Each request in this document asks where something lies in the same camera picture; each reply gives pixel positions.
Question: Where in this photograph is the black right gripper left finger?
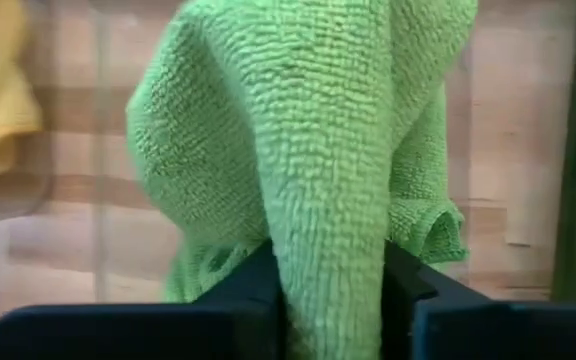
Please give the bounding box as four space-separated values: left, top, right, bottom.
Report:
0 238 289 360

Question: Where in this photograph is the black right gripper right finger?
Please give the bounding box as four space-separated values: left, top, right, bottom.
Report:
381 239 576 360

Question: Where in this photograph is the green microfiber towel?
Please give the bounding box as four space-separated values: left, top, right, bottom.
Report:
125 0 479 360

